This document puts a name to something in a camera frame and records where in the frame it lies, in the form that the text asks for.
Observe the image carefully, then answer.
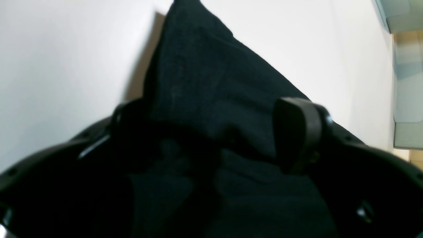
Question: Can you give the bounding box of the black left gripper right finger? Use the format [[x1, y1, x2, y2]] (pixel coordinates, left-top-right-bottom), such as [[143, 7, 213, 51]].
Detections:
[[274, 98, 423, 238]]

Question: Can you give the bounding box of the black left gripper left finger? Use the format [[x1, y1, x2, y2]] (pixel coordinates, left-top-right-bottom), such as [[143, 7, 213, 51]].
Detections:
[[1, 99, 145, 238]]

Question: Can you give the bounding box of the black T-shirt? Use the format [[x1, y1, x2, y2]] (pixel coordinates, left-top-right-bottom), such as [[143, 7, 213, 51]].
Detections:
[[130, 0, 338, 238]]

